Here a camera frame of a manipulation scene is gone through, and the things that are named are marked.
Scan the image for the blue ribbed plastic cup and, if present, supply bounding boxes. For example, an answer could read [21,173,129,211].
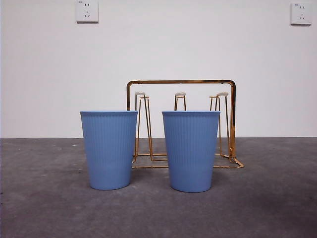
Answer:
[79,110,139,191]

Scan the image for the gold wire cup rack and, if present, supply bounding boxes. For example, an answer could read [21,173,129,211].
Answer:
[126,79,245,169]

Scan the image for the white wall socket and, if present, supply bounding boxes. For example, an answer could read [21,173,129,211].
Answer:
[76,0,99,24]
[290,2,313,26]

